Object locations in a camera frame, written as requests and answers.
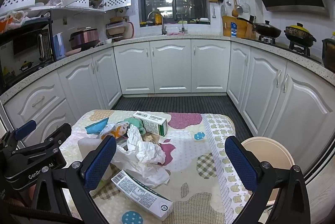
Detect white green medicine box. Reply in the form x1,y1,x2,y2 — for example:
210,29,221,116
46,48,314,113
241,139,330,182
133,111,168,137

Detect chrome kitchen faucet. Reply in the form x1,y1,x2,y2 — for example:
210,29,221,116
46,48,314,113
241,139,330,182
147,11,167,35

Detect patterned quilted table cover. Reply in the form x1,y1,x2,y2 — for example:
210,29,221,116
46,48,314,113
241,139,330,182
61,110,250,223

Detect green crumpled cloth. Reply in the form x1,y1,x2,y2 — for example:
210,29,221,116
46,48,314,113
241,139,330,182
123,117,146,135

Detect pink rice cooker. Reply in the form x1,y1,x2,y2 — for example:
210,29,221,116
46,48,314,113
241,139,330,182
69,28,99,51

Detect white paper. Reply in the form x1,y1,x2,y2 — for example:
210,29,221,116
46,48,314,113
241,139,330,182
111,125,170,188

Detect wooden cutting board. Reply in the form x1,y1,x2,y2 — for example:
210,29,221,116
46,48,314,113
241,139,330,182
222,16,256,39

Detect beige plastic trash bin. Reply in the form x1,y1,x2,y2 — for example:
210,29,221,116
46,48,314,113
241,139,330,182
241,136,295,201

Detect blue snack packet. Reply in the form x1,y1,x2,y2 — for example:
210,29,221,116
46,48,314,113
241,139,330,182
85,117,108,135

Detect orange cartoon snack bag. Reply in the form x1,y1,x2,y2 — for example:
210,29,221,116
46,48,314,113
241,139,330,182
99,121,129,139

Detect long white green toothpaste box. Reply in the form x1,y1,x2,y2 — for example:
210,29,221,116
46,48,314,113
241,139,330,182
111,170,173,221

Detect yellow lidded pot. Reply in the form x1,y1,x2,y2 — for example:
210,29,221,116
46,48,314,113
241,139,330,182
284,23,316,48

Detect black microwave oven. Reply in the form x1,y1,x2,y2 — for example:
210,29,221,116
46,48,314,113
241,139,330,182
1,17,56,91

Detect person's left hand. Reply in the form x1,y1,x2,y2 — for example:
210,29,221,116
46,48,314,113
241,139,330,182
11,185,36,207

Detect white lower kitchen cabinets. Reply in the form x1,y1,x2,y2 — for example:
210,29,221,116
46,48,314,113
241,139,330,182
1,38,334,172

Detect white foam block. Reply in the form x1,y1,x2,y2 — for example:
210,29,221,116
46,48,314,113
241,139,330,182
78,137,102,159

